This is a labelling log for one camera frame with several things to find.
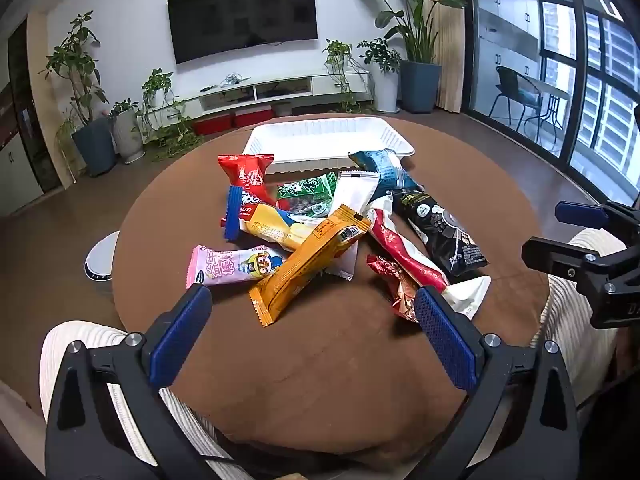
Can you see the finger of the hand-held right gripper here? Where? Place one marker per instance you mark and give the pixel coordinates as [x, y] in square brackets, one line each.
[550, 252]
[577, 212]

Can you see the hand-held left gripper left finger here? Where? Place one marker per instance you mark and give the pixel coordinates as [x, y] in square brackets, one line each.
[175, 345]

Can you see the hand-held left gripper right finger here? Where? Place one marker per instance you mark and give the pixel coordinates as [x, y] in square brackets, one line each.
[445, 340]

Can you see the red patterned foil snack packet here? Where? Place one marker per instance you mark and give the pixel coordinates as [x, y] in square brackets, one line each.
[395, 285]

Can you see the pink cartoon snack packet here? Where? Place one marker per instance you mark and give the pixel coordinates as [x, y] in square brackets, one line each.
[225, 267]

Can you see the red and white snack packet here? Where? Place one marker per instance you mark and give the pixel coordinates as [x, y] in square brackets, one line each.
[405, 255]

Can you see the black snack packet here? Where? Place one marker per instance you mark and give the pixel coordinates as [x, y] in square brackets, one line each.
[445, 232]

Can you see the orange snack packet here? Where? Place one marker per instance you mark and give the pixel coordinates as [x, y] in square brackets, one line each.
[305, 270]

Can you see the blue yellow cake packet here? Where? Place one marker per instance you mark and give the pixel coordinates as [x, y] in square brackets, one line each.
[265, 222]

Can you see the long white snack packet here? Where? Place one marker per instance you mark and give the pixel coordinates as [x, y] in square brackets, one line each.
[352, 192]

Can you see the teal blue snack packet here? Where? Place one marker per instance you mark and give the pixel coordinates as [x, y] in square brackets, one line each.
[385, 170]

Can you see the green snack packet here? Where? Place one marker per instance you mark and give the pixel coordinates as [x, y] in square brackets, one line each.
[307, 195]

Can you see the white plastic tray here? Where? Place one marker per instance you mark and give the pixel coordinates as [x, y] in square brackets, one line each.
[320, 137]

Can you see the balcony table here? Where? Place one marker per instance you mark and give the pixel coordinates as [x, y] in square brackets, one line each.
[550, 95]

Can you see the balcony chair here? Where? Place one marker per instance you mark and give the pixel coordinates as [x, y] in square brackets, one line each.
[515, 92]

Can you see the white balcony cabinets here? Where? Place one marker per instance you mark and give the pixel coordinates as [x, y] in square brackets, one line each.
[505, 25]

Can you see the large-leaf plant in blue pot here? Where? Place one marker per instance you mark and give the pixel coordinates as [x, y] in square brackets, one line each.
[420, 85]

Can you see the beige curtain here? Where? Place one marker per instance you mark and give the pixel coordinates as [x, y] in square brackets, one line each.
[447, 50]

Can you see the leafy tree in grey-blue pot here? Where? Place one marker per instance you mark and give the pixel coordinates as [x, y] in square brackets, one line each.
[95, 147]

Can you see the plant in white ribbed pot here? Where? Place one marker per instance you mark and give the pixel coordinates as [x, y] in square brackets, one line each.
[127, 135]

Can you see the red storage box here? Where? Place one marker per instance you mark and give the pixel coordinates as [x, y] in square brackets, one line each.
[252, 116]
[212, 124]

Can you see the plant in tall white pot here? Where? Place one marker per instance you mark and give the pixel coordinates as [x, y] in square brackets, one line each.
[385, 87]

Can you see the trailing pothos plant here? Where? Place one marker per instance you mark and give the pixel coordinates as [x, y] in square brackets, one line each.
[160, 110]

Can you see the wooden display cabinet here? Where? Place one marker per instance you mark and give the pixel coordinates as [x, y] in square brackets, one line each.
[22, 120]

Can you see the white television cabinet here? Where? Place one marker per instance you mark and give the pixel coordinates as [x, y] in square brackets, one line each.
[300, 91]

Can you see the trailing plant on cabinet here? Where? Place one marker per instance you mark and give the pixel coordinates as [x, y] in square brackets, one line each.
[337, 57]

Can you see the wall-mounted television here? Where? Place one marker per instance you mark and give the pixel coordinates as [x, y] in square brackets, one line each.
[240, 15]

